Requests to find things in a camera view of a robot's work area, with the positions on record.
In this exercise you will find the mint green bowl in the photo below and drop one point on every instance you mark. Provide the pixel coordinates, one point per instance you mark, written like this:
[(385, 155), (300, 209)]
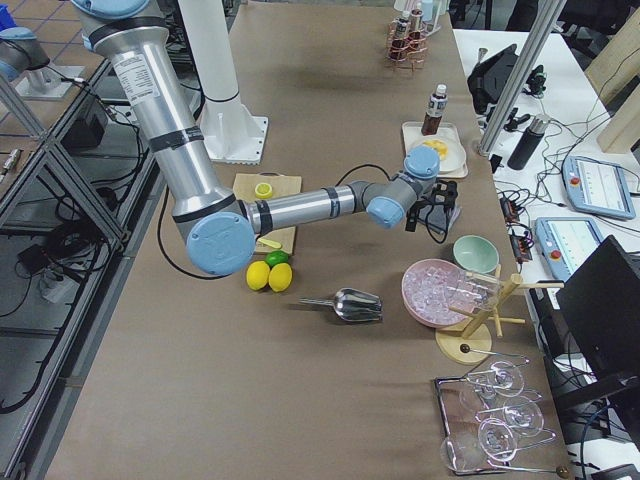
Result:
[(475, 253)]

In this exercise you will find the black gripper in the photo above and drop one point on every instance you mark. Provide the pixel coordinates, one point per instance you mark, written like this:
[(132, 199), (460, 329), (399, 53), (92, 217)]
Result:
[(434, 212)]

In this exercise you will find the wine glass lower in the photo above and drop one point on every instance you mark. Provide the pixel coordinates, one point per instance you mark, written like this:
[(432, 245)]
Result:
[(488, 446)]

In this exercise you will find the wooden cutting board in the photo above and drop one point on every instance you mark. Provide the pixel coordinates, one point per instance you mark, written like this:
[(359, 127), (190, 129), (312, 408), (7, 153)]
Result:
[(251, 187)]

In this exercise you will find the white round plate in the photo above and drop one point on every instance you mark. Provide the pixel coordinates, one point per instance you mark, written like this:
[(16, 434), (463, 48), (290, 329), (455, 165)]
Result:
[(454, 165)]

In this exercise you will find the aluminium frame post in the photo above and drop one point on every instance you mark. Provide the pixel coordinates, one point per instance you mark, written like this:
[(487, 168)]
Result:
[(546, 18)]

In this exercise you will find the wine glass middle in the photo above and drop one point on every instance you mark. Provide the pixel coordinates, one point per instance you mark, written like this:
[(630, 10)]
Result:
[(519, 413)]

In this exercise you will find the yellow lemon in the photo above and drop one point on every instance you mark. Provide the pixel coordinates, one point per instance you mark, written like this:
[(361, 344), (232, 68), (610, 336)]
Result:
[(257, 275), (280, 277)]

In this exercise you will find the wine glass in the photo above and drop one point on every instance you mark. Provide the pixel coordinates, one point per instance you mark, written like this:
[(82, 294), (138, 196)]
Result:
[(500, 378), (519, 413), (488, 446)]

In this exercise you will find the black monitor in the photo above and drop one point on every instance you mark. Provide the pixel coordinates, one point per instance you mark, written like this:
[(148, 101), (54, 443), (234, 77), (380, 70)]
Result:
[(600, 305)]

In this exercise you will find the folded grey cloth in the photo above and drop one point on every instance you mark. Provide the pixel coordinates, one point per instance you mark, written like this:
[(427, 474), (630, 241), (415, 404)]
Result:
[(437, 219)]

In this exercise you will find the pink bowl of ice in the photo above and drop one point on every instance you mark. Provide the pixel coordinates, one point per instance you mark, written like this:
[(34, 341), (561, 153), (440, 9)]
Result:
[(426, 289)]

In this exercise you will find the black mirror tray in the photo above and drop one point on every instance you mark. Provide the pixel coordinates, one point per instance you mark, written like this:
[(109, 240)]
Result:
[(454, 415)]

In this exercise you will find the teach pendant far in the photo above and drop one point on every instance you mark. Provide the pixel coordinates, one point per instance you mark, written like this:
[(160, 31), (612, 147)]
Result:
[(597, 187)]

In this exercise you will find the teach pendant near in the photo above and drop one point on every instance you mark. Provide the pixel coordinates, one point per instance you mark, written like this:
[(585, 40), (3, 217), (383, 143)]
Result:
[(566, 242)]

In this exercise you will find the wooden glass stand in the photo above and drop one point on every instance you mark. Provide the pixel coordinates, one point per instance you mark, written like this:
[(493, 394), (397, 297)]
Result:
[(470, 341)]

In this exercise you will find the metal ice scoop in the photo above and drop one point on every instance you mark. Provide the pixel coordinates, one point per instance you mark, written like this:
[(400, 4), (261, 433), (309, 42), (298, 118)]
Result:
[(352, 305)]

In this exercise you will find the green lime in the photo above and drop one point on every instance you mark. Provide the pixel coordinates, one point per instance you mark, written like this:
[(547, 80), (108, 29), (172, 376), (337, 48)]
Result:
[(276, 257)]

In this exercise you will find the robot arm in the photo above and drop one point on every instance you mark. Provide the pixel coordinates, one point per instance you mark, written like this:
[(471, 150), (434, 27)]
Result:
[(21, 51), (219, 230)]

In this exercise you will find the yellow glazed donut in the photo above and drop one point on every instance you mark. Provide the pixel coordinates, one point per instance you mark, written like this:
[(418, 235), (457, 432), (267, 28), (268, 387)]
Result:
[(439, 146)]

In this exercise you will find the copper wire bottle rack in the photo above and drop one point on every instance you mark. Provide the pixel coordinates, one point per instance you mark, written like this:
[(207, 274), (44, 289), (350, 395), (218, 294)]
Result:
[(406, 42)]

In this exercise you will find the tumbler glass on stand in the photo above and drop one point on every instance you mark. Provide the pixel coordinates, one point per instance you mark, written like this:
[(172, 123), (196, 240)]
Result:
[(478, 290)]

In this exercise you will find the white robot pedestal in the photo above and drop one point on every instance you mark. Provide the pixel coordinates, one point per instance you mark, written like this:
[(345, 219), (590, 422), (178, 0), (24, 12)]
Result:
[(231, 133)]

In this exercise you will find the wine glass upper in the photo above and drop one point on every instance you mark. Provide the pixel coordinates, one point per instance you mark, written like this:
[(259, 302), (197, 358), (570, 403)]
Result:
[(500, 378)]

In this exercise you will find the teach pendant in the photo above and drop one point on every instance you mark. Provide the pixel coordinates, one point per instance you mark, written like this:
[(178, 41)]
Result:
[(597, 187), (566, 242)]

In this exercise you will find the yellow lemon left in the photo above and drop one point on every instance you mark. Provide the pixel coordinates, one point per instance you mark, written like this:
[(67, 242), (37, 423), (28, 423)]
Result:
[(257, 275)]

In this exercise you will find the half lemon slice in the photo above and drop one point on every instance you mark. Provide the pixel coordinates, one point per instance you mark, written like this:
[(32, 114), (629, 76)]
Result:
[(263, 190)]

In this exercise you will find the brown drink bottle on tray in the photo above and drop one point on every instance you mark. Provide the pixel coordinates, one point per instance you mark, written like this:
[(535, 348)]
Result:
[(434, 111)]

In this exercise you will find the cream rectangular tray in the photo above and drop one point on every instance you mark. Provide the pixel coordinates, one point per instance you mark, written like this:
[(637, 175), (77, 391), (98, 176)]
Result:
[(411, 131)]

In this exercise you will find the black equipment case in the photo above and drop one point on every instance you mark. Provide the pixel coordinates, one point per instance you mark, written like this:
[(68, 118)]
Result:
[(488, 78)]

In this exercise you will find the yellow lemon right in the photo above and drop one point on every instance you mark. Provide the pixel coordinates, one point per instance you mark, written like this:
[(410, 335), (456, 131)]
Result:
[(280, 277)]

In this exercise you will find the black thermos bottle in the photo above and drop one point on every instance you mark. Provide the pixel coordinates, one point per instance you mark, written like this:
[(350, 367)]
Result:
[(528, 142)]

